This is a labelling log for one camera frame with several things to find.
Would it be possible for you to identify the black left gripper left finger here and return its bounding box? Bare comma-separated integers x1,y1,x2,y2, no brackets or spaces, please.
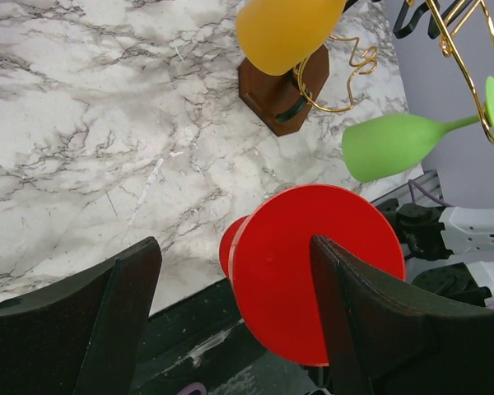
0,237,161,394

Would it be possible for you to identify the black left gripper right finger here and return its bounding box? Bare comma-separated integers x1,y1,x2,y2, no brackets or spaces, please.
310,235,494,394

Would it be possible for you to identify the red plastic wine glass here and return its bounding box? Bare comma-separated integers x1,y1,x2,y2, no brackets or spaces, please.
219,184,406,366

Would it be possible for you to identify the yellow plastic wine glass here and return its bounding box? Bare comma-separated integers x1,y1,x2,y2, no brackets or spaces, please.
235,0,346,76

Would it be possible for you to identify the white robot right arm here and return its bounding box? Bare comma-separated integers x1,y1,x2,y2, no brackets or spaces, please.
381,201,494,309

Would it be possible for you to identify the green plastic wine glass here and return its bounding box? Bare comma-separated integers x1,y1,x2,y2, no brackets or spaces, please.
341,76,494,184

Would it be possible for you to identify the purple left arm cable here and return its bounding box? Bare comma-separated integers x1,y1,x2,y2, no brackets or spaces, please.
180,381,209,395

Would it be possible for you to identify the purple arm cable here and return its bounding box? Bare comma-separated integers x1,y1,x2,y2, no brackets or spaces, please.
407,179,454,209
180,381,209,395

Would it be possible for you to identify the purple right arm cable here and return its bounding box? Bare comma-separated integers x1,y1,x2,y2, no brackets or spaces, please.
407,179,454,209

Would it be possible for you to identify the copper wire glass rack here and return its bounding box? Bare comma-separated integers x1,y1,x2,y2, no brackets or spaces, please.
237,0,494,145

